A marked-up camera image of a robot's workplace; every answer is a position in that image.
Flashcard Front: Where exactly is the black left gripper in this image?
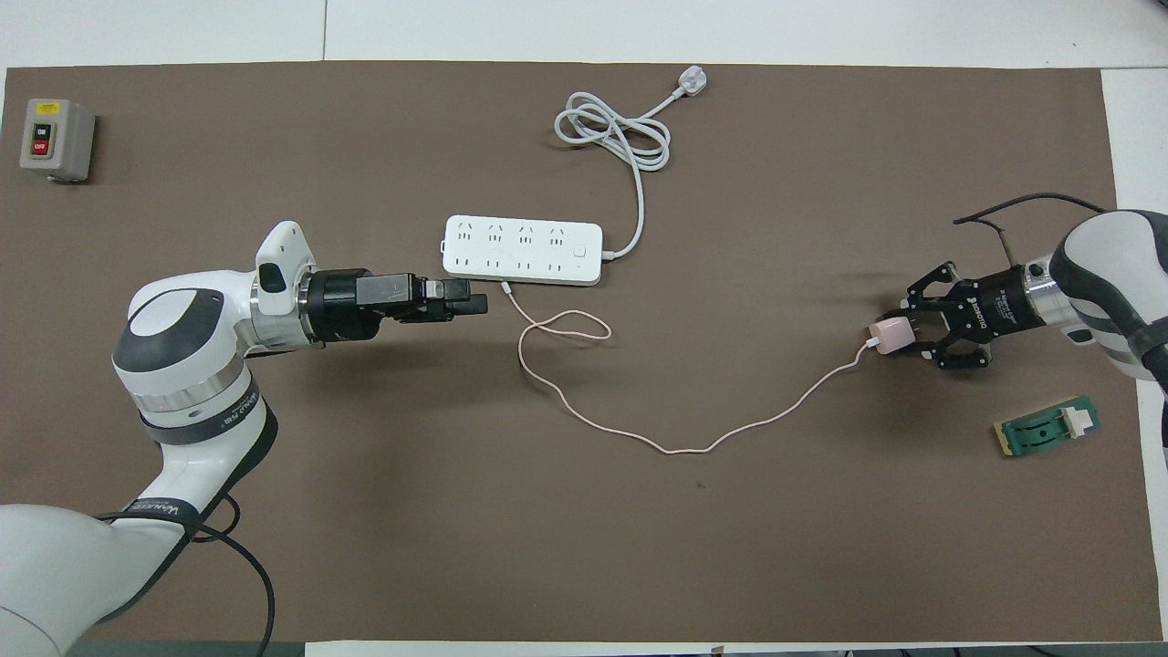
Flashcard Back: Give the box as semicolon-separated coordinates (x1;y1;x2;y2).
303;269;489;346

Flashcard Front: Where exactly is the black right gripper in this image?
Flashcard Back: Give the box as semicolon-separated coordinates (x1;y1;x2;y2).
899;263;1037;370

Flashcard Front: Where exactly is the pink charger adapter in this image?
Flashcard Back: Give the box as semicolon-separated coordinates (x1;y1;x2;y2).
867;315;916;355

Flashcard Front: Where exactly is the pink charging cable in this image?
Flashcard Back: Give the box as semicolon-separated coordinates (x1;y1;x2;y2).
500;281;881;454

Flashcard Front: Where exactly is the white power strip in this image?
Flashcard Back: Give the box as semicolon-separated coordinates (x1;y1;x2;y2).
443;215;604;287

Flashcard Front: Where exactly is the brown table mat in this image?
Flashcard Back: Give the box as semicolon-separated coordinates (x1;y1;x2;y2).
0;60;1162;643

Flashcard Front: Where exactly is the green knife switch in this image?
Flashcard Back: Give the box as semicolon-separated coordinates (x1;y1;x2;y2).
993;396;1101;460

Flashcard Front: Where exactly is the white power cord with plug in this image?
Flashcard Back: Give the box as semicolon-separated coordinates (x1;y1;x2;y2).
554;65;711;261

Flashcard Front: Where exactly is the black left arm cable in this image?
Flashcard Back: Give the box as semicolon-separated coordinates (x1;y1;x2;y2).
96;493;276;657

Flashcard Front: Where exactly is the grey on-off switch box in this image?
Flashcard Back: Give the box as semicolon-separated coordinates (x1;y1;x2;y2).
20;99;96;183

